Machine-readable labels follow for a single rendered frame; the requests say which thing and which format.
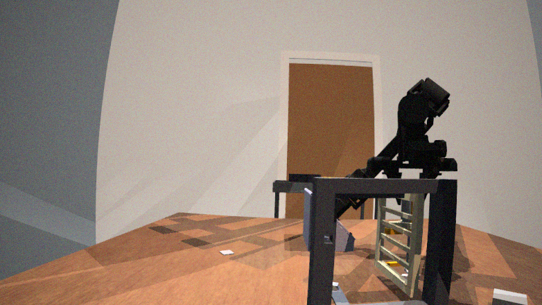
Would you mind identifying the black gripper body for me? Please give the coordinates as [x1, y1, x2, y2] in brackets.
[367, 130, 457, 173]

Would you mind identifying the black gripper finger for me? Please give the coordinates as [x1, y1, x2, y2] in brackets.
[419, 173, 442, 201]
[382, 172, 402, 205]

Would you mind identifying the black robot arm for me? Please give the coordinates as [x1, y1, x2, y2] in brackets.
[337, 77, 450, 220]

